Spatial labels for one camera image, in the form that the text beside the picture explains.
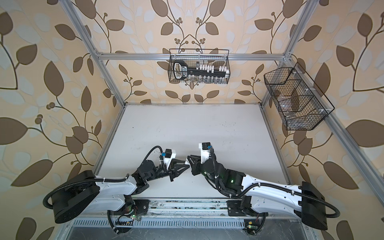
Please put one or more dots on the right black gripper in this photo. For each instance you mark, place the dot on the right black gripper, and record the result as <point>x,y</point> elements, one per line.
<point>195,167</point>

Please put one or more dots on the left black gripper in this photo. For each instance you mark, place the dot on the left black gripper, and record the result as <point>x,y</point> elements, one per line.
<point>172,170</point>

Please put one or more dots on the white round charging case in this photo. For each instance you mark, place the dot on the white round charging case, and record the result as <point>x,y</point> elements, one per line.
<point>187,162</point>

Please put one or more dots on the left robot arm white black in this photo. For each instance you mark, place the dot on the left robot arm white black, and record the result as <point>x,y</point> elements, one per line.
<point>88,193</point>

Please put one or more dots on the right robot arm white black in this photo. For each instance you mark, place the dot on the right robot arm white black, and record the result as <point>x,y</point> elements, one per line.
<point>301,201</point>

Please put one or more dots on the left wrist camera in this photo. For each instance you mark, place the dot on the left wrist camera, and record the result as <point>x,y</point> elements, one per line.
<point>167,157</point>

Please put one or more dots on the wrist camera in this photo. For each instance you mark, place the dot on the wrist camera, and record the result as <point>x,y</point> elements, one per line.
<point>206,153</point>
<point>167,157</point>

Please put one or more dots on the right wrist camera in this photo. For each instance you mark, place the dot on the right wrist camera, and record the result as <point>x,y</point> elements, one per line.
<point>206,153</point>

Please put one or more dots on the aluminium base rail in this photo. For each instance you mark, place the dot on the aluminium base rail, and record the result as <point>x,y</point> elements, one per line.
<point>199,208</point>

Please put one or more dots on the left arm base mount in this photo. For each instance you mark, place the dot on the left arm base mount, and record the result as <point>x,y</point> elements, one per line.
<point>133,207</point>

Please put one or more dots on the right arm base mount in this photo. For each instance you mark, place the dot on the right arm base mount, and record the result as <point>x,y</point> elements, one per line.
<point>242,208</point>

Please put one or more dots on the black tool rack with handle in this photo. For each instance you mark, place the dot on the black tool rack with handle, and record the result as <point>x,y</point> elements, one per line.
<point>182,71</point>

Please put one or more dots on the back wire basket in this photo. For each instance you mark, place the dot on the back wire basket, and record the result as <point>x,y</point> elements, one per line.
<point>216,57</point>

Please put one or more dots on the wire basket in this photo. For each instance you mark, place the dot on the wire basket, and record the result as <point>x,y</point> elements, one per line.
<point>301,105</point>
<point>216,57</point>

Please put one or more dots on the right wire basket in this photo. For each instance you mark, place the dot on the right wire basket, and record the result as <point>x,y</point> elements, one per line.
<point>301,105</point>

